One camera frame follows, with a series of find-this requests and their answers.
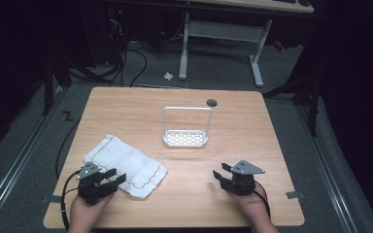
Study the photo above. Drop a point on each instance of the person's left hand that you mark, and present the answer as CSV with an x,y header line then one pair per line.
x,y
84,213

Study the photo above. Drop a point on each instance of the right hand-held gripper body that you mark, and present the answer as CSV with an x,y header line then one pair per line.
x,y
241,184

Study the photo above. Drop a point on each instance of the crumpled white paper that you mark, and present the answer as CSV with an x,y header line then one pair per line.
x,y
168,76

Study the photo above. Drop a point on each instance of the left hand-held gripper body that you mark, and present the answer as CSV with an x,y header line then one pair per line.
x,y
90,191

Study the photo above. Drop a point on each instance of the red object under desk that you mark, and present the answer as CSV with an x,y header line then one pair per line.
x,y
279,46

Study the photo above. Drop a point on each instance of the grey tape strip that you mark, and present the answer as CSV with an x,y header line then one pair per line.
x,y
294,195
54,198

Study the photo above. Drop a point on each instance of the black metal stand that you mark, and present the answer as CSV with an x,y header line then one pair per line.
x,y
312,103
48,87

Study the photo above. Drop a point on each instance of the white cloth with dark stitching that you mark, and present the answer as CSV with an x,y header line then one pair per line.
x,y
129,161

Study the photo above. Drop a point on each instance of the metal floor rail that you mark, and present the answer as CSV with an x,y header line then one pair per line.
x,y
327,168
19,161

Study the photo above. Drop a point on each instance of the white-framed wooden desk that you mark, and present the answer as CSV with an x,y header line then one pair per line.
x,y
226,30

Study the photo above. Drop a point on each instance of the dark round table grommet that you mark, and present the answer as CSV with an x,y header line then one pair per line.
x,y
211,103

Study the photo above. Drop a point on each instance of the white drying rack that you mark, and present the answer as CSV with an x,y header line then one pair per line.
x,y
185,138

